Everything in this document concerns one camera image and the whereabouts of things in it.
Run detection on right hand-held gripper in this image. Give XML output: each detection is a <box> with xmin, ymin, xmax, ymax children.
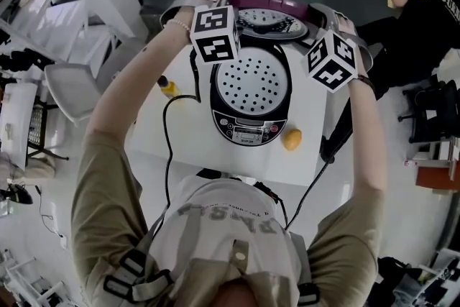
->
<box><xmin>300</xmin><ymin>2</ymin><xmax>374</xmax><ymax>95</ymax></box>

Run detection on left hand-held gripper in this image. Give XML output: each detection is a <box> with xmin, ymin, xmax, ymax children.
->
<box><xmin>160</xmin><ymin>0</ymin><xmax>242</xmax><ymax>65</ymax></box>

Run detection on purple rice cooker base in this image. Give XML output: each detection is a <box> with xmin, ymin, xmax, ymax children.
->
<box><xmin>209</xmin><ymin>45</ymin><xmax>293</xmax><ymax>147</ymax></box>

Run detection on person's left forearm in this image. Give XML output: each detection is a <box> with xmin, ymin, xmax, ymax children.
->
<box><xmin>86</xmin><ymin>19</ymin><xmax>194</xmax><ymax>142</ymax></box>

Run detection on person's right forearm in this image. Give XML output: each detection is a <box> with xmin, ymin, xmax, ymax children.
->
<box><xmin>346</xmin><ymin>77</ymin><xmax>388</xmax><ymax>217</ymax></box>

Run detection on person's right hand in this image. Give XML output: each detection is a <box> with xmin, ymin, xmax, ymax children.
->
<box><xmin>336</xmin><ymin>15</ymin><xmax>357</xmax><ymax>37</ymax></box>

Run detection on white perforated steamer tray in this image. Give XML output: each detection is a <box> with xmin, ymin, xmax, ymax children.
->
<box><xmin>216</xmin><ymin>55</ymin><xmax>282</xmax><ymax>116</ymax></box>

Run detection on yellow oil bottle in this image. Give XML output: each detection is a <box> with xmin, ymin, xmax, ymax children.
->
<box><xmin>157</xmin><ymin>75</ymin><xmax>181</xmax><ymax>100</ymax></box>

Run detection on white square table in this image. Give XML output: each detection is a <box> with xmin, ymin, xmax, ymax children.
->
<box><xmin>128</xmin><ymin>35</ymin><xmax>330</xmax><ymax>188</ymax></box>

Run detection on orange fruit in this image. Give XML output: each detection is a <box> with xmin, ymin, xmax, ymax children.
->
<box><xmin>280</xmin><ymin>128</ymin><xmax>303</xmax><ymax>152</ymax></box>

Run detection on black office chair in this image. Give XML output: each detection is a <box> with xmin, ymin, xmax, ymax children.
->
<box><xmin>397</xmin><ymin>79</ymin><xmax>460</xmax><ymax>145</ymax></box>

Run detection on person's black trousers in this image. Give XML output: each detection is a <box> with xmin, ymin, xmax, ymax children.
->
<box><xmin>195</xmin><ymin>168</ymin><xmax>224</xmax><ymax>180</ymax></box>

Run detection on white plastic armchair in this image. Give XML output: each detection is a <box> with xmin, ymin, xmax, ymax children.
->
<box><xmin>45</xmin><ymin>63</ymin><xmax>106</xmax><ymax>127</ymax></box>

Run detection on white shelving unit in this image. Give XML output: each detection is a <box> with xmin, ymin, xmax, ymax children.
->
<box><xmin>0</xmin><ymin>0</ymin><xmax>120</xmax><ymax>66</ymax></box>

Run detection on white low rack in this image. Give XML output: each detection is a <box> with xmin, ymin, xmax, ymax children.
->
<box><xmin>403</xmin><ymin>139</ymin><xmax>460</xmax><ymax>168</ymax></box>

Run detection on person's white printed t-shirt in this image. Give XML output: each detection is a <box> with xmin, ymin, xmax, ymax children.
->
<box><xmin>149</xmin><ymin>175</ymin><xmax>303</xmax><ymax>300</ymax></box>

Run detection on orange cabinet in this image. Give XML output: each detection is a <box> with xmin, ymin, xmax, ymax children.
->
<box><xmin>415</xmin><ymin>164</ymin><xmax>460</xmax><ymax>192</ymax></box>

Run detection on row of black bags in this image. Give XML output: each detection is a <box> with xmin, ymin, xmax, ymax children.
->
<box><xmin>0</xmin><ymin>50</ymin><xmax>55</xmax><ymax>73</ymax></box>

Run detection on person's khaki overshirt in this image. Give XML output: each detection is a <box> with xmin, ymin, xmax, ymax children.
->
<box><xmin>70</xmin><ymin>134</ymin><xmax>385</xmax><ymax>307</ymax></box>

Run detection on black metal stool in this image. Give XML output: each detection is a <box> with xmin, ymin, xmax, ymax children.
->
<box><xmin>26</xmin><ymin>101</ymin><xmax>70</xmax><ymax>162</ymax></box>

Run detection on white side table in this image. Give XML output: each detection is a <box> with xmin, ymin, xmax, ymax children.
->
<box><xmin>0</xmin><ymin>82</ymin><xmax>40</xmax><ymax>174</ymax></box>

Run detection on black green headset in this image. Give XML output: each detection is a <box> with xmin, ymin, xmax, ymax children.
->
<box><xmin>0</xmin><ymin>184</ymin><xmax>34</xmax><ymax>206</ymax></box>

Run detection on grey harness with black buckles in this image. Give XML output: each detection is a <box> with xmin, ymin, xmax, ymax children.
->
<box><xmin>102</xmin><ymin>204</ymin><xmax>321</xmax><ymax>307</ymax></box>

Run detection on white bead bracelet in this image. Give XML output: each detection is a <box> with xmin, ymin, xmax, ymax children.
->
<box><xmin>165</xmin><ymin>18</ymin><xmax>192</xmax><ymax>35</ymax></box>

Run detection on dark bead bracelet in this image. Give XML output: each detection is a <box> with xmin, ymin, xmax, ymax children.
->
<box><xmin>349</xmin><ymin>73</ymin><xmax>377</xmax><ymax>88</ymax></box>

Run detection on left hand-held gripper black cable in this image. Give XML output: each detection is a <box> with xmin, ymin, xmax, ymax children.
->
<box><xmin>162</xmin><ymin>46</ymin><xmax>203</xmax><ymax>214</ymax></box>

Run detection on hand-held gripper black cable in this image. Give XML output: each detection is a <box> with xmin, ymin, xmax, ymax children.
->
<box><xmin>251</xmin><ymin>125</ymin><xmax>355</xmax><ymax>232</ymax></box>
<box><xmin>162</xmin><ymin>46</ymin><xmax>203</xmax><ymax>214</ymax></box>

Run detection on right hand-held gripper black cable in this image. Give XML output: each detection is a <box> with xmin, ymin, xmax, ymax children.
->
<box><xmin>251</xmin><ymin>125</ymin><xmax>355</xmax><ymax>232</ymax></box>

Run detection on thin black floor cable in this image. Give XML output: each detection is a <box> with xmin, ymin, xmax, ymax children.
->
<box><xmin>33</xmin><ymin>184</ymin><xmax>68</xmax><ymax>242</ymax></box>

